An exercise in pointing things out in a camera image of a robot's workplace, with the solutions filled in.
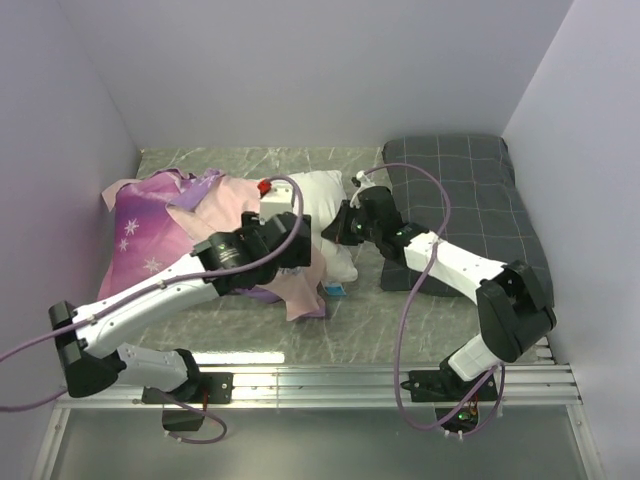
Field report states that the purple printed pillowcase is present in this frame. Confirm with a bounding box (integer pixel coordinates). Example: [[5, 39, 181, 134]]
[[96, 167, 332, 322]]

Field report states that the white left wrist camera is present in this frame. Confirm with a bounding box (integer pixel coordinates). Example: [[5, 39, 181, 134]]
[[257, 179, 294, 222]]

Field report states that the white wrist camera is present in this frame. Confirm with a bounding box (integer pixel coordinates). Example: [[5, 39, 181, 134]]
[[350, 170, 376, 208], [257, 179, 294, 222]]

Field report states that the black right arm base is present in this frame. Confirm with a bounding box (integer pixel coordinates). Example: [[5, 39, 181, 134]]
[[400, 370, 483, 434]]

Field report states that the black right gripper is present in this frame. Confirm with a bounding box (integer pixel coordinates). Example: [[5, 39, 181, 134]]
[[322, 200, 382, 246]]

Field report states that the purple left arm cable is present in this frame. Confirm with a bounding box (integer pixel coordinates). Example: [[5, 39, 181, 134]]
[[0, 174, 306, 412]]

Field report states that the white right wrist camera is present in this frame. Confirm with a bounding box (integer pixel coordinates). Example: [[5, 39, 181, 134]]
[[350, 170, 376, 208]]

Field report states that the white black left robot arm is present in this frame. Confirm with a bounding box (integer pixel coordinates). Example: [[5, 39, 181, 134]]
[[49, 212, 312, 402]]

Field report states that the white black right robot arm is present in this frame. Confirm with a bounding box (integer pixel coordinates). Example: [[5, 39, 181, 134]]
[[321, 186, 557, 400]]

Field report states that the grey plaid pillow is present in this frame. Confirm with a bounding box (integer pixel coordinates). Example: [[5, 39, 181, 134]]
[[380, 134, 555, 304]]

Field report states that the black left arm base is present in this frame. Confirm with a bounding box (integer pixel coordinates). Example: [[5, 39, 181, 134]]
[[141, 372, 234, 434]]

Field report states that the aluminium mounting rail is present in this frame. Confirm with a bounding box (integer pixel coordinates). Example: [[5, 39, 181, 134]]
[[54, 363, 584, 412]]

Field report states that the white pillow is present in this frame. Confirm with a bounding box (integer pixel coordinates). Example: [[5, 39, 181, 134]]
[[289, 170, 358, 283]]

